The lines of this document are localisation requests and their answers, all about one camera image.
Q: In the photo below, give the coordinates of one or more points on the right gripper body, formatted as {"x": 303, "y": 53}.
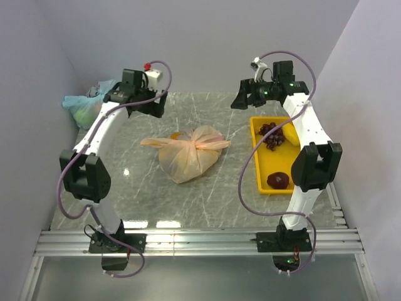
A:
{"x": 260, "y": 93}

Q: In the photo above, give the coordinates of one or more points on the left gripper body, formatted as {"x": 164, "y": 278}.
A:
{"x": 145, "y": 94}

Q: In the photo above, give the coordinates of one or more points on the orange translucent plastic bag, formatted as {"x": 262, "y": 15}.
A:
{"x": 187, "y": 154}

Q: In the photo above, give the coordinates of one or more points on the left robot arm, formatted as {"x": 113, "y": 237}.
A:
{"x": 83, "y": 173}

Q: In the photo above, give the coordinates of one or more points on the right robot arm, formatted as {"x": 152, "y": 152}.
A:
{"x": 317, "y": 162}

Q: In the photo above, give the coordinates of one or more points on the blue tied plastic bag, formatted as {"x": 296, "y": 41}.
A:
{"x": 85, "y": 108}

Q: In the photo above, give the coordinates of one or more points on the dark red mangosteen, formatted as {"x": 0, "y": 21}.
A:
{"x": 278, "y": 180}

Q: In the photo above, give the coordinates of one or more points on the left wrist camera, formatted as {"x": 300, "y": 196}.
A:
{"x": 153, "y": 77}

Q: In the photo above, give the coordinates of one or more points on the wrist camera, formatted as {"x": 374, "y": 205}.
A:
{"x": 153, "y": 77}
{"x": 259, "y": 68}

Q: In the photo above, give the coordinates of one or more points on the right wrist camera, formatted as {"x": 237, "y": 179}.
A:
{"x": 259, "y": 68}

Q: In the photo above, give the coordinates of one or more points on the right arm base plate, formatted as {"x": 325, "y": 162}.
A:
{"x": 273, "y": 242}

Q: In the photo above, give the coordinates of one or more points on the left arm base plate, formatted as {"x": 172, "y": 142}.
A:
{"x": 101, "y": 244}

